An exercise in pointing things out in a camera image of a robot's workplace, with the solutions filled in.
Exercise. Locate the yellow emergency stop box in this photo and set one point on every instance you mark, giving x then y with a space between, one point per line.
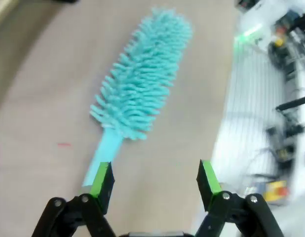
276 190

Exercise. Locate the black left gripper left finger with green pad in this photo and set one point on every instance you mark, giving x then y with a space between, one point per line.
100 190

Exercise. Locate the teal microfibre duster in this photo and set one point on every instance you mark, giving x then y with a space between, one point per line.
142 81

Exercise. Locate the black bar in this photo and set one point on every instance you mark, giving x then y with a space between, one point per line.
294 102

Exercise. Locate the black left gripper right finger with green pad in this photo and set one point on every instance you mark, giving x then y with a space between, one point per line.
209 185

